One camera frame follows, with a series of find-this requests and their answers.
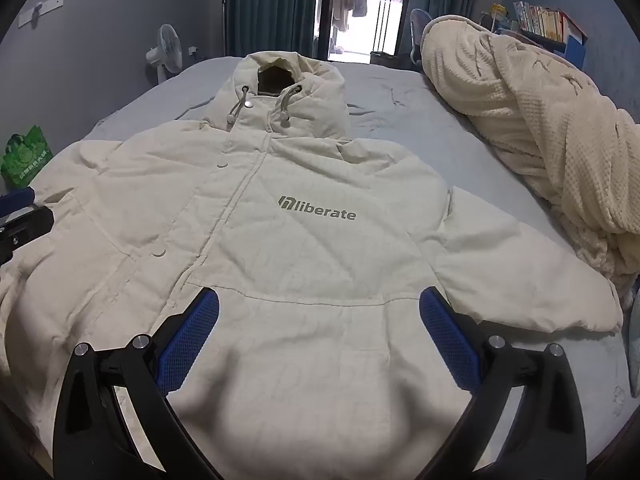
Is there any teal curtain left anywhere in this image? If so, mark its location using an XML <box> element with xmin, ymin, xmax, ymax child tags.
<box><xmin>226</xmin><ymin>0</ymin><xmax>316</xmax><ymax>56</ymax></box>

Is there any dark balcony door frame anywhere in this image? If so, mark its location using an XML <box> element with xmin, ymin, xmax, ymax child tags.
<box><xmin>314</xmin><ymin>0</ymin><xmax>409</xmax><ymax>64</ymax></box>

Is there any white standing fan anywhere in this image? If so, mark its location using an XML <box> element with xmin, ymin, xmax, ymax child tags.
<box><xmin>145</xmin><ymin>24</ymin><xmax>183</xmax><ymax>84</ymax></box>

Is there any green plastic bag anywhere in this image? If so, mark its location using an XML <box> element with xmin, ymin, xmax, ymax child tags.
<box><xmin>1</xmin><ymin>126</ymin><xmax>53</xmax><ymax>191</ymax></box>

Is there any grey desk chair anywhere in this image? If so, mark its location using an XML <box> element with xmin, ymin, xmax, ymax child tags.
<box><xmin>410</xmin><ymin>9</ymin><xmax>432</xmax><ymax>68</ymax></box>

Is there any white wall hook rail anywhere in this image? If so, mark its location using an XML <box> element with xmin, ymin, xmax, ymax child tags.
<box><xmin>17</xmin><ymin>0</ymin><xmax>64</xmax><ymax>28</ymax></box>

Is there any row of books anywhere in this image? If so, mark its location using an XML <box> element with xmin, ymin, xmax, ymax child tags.
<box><xmin>513</xmin><ymin>1</ymin><xmax>587</xmax><ymax>44</ymax></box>

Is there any cream fleece blanket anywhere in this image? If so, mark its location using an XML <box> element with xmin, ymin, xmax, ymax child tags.
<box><xmin>420</xmin><ymin>15</ymin><xmax>639</xmax><ymax>294</ymax></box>

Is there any blue bookshelf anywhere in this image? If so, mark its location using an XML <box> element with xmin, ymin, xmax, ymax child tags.
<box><xmin>490</xmin><ymin>20</ymin><xmax>586</xmax><ymax>70</ymax></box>

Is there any cream hooded puffer jacket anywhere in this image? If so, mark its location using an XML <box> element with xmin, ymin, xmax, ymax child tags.
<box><xmin>0</xmin><ymin>50</ymin><xmax>624</xmax><ymax>480</ymax></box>

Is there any light blue bed sheet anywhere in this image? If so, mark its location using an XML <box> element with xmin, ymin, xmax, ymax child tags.
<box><xmin>0</xmin><ymin>54</ymin><xmax>633</xmax><ymax>466</ymax></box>

